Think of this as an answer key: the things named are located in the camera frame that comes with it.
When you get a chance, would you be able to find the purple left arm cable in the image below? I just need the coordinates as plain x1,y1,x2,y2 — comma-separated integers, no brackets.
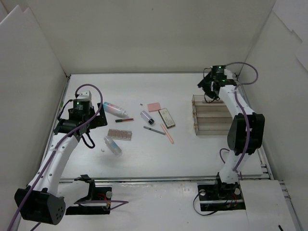
6,83,129,231

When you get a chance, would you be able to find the aluminium rail frame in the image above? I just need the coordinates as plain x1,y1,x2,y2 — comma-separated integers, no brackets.
37,73,300,231

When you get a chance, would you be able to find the clear organizer frame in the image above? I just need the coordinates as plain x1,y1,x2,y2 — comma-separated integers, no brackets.
192,94,232,136

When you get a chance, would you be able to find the pink makeup pencil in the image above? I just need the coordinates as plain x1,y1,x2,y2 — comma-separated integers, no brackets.
161,124,174,144

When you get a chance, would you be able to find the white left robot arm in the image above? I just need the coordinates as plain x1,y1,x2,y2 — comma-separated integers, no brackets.
14,90,107,225

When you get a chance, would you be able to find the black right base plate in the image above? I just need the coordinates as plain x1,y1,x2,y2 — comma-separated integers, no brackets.
197,182,246,213

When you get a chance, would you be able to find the clear blue small bottle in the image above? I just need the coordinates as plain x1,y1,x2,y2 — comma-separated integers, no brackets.
104,136,122,156

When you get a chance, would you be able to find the pink square compact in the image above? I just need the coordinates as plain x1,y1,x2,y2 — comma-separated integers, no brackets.
147,103,161,112

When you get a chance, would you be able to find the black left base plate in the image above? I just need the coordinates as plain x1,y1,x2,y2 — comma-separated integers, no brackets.
65,186,112,215

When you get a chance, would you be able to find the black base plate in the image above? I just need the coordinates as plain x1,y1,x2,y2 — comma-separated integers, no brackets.
65,186,112,215
197,182,246,213

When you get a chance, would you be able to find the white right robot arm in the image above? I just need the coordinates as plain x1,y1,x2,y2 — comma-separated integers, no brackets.
197,64,265,198

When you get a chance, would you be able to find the gold rectangular makeup case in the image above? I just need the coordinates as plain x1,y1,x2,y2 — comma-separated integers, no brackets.
158,108,176,129

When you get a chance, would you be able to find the lilac lipstick tube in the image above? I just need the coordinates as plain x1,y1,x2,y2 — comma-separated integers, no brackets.
140,111,154,125

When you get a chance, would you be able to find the grey eyeliner pencil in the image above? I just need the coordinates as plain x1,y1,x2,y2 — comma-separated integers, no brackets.
143,126,166,135

